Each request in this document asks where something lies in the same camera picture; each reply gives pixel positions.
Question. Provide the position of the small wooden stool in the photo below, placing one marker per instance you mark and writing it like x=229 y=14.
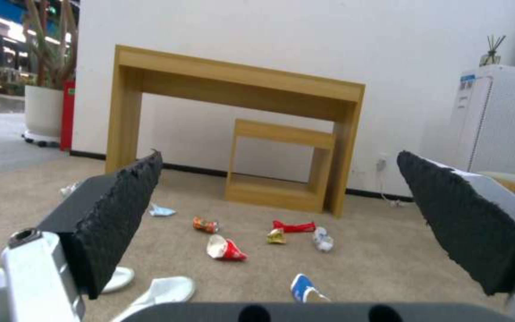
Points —
x=280 y=167

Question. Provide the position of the reed diffuser bottle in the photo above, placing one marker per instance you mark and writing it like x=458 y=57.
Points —
x=491 y=53

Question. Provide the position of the tall potted plant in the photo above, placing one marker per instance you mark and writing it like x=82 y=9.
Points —
x=49 y=43

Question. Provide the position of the white mini fridge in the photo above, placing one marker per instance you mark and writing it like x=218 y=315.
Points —
x=499 y=117

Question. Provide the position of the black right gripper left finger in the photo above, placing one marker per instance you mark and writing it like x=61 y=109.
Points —
x=101 y=214

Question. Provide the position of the large wooden desk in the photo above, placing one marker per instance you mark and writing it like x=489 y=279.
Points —
x=239 y=84

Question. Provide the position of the white crumpled paper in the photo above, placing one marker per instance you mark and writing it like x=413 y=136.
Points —
x=69 y=190

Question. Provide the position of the white plant pot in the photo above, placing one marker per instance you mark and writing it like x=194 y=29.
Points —
x=43 y=110

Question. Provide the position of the crushed clear plastic bottle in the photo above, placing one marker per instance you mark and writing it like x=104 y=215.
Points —
x=323 y=238

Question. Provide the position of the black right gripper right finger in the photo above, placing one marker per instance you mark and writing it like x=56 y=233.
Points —
x=458 y=214

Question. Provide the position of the blue white crushed carton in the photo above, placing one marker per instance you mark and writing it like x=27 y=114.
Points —
x=304 y=287

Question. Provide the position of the white crushed paper cup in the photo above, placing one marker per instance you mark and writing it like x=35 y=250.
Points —
x=168 y=291

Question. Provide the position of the red snack wrapper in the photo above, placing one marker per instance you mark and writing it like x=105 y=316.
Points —
x=293 y=227

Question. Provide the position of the crushed red paper cup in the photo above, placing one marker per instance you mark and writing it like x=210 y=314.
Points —
x=225 y=250

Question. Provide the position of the light blue crumpled paper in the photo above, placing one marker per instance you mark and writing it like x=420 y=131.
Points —
x=161 y=210

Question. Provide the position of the yellow crumpled wrapper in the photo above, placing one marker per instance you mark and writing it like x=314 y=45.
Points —
x=276 y=236

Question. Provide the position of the red fire extinguisher box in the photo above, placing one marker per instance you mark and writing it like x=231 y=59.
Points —
x=67 y=115

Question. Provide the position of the crushed orange can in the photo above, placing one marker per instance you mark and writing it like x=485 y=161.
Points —
x=205 y=224

